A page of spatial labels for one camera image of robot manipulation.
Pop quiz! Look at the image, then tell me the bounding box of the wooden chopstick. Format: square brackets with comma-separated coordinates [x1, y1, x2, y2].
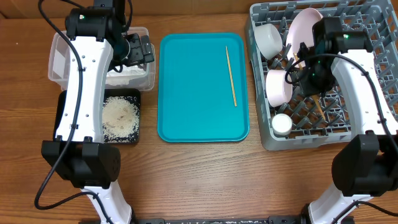
[294, 53, 326, 120]
[225, 45, 237, 107]

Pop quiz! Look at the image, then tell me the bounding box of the small white rice plate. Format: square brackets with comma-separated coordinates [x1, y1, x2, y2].
[266, 70, 293, 108]

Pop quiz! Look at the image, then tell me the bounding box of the large white plate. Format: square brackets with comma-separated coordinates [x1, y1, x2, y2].
[286, 8, 323, 62]

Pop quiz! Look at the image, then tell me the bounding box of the white cup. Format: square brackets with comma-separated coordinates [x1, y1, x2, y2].
[271, 113, 293, 136]

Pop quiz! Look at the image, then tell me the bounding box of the grey bowl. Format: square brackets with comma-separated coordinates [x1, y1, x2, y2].
[254, 24, 283, 60]

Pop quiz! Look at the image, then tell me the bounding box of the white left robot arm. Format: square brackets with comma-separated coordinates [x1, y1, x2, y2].
[41, 1, 154, 223]

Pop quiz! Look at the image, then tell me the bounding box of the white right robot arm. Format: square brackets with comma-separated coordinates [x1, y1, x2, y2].
[299, 17, 397, 223]

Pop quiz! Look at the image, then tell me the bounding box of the clear plastic waste bin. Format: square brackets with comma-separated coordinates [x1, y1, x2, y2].
[48, 34, 156, 91]

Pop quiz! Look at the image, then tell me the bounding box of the black food waste tray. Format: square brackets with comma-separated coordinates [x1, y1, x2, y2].
[52, 88, 141, 146]

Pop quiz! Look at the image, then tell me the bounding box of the grey dishwasher rack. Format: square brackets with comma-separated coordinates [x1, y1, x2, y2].
[245, 1, 397, 151]

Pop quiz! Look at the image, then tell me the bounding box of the white crumpled tissue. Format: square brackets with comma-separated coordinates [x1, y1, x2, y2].
[106, 65, 148, 86]

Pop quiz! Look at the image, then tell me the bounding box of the spilled rice pile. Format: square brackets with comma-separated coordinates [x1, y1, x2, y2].
[101, 96, 140, 143]

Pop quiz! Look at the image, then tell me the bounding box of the teal serving tray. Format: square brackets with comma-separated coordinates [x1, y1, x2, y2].
[157, 32, 250, 142]

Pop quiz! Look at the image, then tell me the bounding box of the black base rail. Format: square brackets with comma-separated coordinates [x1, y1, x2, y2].
[137, 215, 307, 224]

